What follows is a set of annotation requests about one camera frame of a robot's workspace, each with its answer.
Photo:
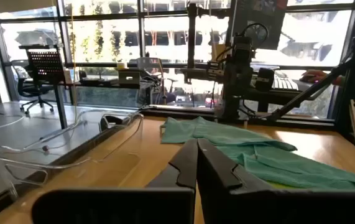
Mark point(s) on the dark hanging poster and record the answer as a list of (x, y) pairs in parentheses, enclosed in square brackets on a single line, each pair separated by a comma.
[(267, 12)]

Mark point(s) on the teal microfiber towel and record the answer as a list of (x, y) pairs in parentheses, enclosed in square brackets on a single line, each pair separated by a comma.
[(289, 168)]

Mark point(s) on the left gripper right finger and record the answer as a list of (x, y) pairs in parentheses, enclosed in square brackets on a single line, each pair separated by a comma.
[(214, 168)]

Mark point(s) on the black office chair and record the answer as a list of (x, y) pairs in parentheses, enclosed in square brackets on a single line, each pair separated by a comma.
[(31, 88)]

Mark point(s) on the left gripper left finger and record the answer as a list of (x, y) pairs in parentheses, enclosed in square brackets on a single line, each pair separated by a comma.
[(185, 165)]

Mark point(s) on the black metal stand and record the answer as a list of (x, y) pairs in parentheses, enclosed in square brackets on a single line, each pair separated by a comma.
[(191, 37)]

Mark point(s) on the cluttered background office desk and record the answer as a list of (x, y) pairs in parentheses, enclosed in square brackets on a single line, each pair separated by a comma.
[(129, 77)]

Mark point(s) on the person's hand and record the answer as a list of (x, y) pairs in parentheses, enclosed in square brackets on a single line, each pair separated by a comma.
[(315, 75)]

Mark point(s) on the clear plastic bin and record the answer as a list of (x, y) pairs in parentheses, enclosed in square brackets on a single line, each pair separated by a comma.
[(108, 146)]

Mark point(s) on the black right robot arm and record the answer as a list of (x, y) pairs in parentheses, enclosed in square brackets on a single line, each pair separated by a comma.
[(237, 77)]

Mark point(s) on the green microfiber towel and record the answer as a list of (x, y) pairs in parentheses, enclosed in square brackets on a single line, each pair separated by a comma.
[(278, 185)]

